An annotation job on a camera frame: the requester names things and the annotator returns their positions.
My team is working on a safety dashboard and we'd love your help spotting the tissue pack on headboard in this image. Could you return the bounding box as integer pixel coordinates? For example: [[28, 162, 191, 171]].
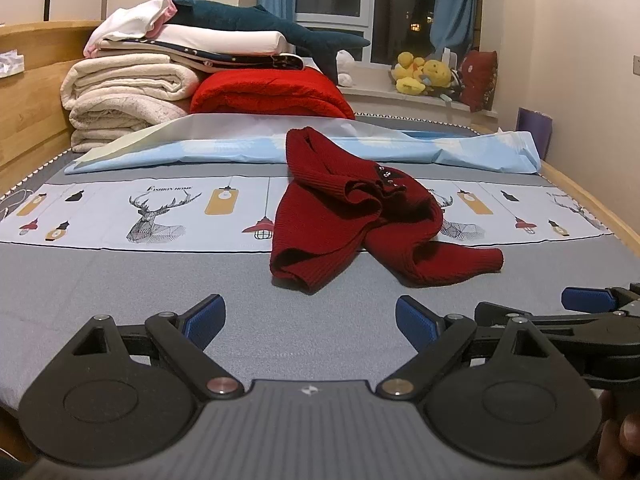
[[0, 50, 25, 78]]

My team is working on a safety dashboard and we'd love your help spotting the bright red folded knit blanket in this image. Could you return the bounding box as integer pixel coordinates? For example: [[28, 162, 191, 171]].
[[190, 67, 355, 119]]

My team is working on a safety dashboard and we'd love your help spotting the purple box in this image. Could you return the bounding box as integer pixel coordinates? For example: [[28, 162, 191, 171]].
[[516, 107, 553, 159]]

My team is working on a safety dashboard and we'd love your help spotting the wooden bed frame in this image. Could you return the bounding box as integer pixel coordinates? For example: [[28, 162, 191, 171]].
[[0, 21, 99, 192]]

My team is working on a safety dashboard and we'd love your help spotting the light blue folded duvet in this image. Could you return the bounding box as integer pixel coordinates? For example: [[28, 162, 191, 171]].
[[64, 114, 541, 176]]

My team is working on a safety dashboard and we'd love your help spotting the cream folded fleece blanket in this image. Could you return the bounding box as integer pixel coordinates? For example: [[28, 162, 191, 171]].
[[60, 53, 201, 153]]

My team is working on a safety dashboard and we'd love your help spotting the white and pink garment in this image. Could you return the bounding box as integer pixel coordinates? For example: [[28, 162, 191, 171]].
[[84, 0, 177, 58]]

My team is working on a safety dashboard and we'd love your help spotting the blue shark plush toy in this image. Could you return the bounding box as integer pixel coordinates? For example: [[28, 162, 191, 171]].
[[170, 0, 370, 84]]

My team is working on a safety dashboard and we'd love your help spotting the yellow plush toy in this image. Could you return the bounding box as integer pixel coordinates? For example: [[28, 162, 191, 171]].
[[390, 51, 454, 96]]

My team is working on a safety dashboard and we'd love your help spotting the dark red cushion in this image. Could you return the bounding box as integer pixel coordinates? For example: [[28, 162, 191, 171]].
[[459, 50, 498, 113]]

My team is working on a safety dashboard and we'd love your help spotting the person's right hand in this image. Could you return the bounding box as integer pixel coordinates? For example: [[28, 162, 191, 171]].
[[596, 391, 639, 479]]

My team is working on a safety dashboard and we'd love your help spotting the window with white frame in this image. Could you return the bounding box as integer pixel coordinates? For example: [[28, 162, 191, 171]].
[[294, 0, 484, 68]]

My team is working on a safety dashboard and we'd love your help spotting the grey printed bed sheet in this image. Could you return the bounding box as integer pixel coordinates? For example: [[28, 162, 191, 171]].
[[1, 122, 639, 408]]

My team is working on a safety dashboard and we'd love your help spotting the white folded cloth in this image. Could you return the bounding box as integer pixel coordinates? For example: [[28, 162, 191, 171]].
[[96, 24, 292, 55]]

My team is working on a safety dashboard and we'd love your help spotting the dark red knit sweater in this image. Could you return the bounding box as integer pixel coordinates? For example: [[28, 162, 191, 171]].
[[270, 128, 503, 292]]

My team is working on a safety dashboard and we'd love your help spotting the white plush toy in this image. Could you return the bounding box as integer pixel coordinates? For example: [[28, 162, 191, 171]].
[[336, 50, 355, 88]]

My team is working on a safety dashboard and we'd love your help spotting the navy folded garment with trim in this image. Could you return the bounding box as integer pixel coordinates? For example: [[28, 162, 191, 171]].
[[96, 40, 305, 74]]

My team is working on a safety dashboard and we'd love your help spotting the right blue curtain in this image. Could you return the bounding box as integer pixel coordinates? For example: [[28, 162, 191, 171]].
[[430, 0, 477, 56]]

